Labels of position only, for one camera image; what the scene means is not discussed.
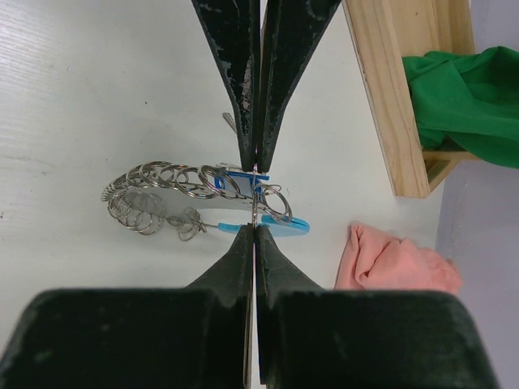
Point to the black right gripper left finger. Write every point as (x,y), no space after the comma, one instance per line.
(197,336)

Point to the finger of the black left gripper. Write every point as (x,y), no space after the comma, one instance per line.
(232,30)
(291,32)

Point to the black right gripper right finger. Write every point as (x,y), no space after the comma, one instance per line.
(311,337)

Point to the key with blue window tag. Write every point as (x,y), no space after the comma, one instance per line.
(238,181)

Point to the key with red tag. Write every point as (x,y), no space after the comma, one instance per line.
(229,119)

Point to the wooden clothes rack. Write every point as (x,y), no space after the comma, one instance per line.
(383,32)

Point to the pink cloth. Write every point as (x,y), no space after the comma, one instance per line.
(376,260)

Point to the green shirt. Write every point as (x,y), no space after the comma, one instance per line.
(467,102)

